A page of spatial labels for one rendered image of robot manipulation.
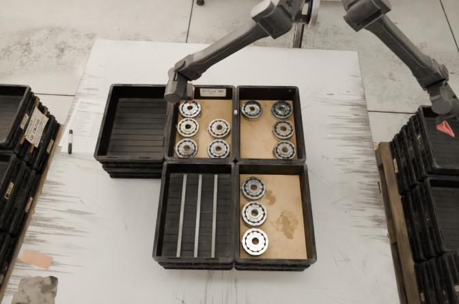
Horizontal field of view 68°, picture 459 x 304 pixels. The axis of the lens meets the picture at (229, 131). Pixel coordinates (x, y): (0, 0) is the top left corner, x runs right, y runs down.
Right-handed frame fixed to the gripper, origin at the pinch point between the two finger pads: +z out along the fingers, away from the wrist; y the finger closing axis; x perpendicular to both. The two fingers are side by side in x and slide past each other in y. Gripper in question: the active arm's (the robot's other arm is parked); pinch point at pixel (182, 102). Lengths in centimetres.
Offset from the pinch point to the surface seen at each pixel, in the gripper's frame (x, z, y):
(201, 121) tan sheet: 4.9, 23.7, 5.8
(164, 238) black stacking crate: -50, 22, -6
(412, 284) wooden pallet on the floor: -60, 92, 123
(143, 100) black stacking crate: 16.9, 23.8, -24.4
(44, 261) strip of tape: -58, 34, -58
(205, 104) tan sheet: 14.5, 23.9, 6.9
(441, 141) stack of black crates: 14, 60, 142
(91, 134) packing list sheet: 4, 36, -52
